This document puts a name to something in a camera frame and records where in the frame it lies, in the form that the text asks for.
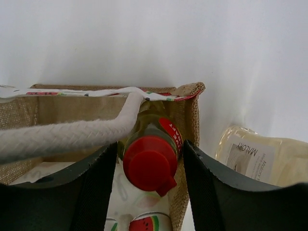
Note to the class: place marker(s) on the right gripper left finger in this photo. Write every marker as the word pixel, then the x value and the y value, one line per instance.
pixel 75 198

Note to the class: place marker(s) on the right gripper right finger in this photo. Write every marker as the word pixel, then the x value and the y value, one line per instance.
pixel 225 200

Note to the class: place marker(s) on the white cap amber bottle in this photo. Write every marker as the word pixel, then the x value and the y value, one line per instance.
pixel 276 161

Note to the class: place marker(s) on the red cap yellow bottle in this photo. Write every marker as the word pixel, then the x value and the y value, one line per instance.
pixel 152 149

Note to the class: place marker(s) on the burlap watermelon canvas bag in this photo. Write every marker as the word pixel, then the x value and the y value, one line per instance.
pixel 44 129

